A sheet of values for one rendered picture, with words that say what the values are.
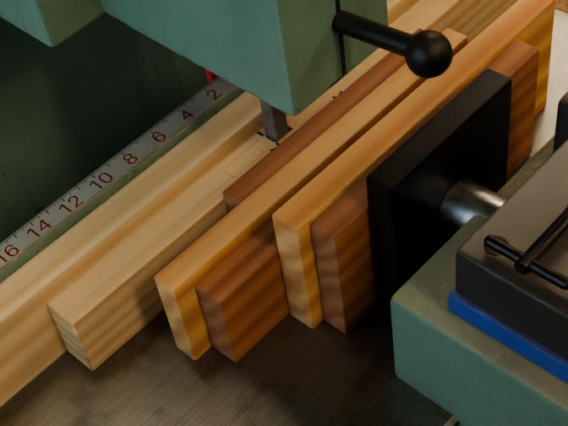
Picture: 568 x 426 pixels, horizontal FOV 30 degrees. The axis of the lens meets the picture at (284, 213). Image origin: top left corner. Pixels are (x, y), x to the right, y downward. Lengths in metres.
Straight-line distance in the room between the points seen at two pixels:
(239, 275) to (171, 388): 0.07
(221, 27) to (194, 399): 0.18
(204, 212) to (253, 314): 0.06
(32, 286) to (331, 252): 0.14
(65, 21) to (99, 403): 0.19
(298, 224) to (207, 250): 0.05
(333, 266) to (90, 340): 0.12
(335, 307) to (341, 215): 0.06
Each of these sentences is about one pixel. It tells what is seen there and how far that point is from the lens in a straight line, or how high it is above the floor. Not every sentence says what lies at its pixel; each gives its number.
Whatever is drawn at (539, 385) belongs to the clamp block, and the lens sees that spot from 0.44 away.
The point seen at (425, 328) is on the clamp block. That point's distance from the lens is 0.46.
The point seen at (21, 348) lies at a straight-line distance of 0.53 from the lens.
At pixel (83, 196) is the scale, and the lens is 0.54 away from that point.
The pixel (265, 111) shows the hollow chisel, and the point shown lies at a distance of 0.55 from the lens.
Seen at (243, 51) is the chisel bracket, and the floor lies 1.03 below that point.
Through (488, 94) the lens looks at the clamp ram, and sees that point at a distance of 0.50.
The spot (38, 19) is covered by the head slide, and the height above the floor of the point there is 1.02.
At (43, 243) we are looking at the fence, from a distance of 0.53.
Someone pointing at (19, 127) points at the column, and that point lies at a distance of 0.69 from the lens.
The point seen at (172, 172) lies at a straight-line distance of 0.54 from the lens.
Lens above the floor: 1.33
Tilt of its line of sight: 48 degrees down
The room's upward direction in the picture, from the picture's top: 10 degrees counter-clockwise
